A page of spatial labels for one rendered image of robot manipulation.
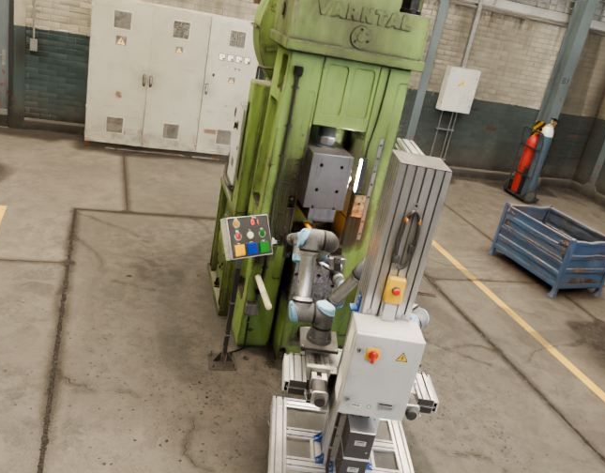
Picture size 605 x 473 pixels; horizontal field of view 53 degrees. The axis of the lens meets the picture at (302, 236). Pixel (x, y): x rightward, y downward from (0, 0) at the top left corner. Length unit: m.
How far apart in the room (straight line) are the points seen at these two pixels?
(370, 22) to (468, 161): 7.96
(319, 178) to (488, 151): 8.11
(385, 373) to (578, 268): 4.83
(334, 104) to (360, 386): 2.04
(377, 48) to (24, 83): 6.65
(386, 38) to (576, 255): 4.06
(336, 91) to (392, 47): 0.47
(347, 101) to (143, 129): 5.44
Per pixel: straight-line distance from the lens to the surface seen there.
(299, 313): 3.45
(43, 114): 10.02
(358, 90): 4.34
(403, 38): 4.34
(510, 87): 12.01
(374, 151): 4.48
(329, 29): 4.17
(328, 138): 4.39
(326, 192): 4.31
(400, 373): 3.09
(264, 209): 4.40
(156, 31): 9.11
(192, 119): 9.39
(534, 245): 7.74
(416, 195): 2.90
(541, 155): 11.27
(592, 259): 7.73
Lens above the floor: 2.66
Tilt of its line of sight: 22 degrees down
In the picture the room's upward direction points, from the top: 12 degrees clockwise
